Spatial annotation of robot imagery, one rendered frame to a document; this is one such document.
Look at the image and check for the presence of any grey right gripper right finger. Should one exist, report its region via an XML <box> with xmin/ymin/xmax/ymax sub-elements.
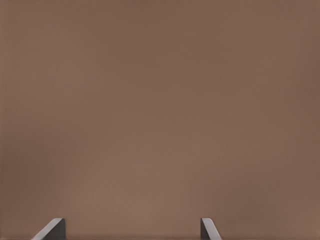
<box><xmin>200</xmin><ymin>217</ymin><xmax>222</xmax><ymax>240</ymax></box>

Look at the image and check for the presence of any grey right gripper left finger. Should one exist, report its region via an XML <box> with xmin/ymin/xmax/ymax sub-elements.
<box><xmin>31</xmin><ymin>217</ymin><xmax>66</xmax><ymax>240</ymax></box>

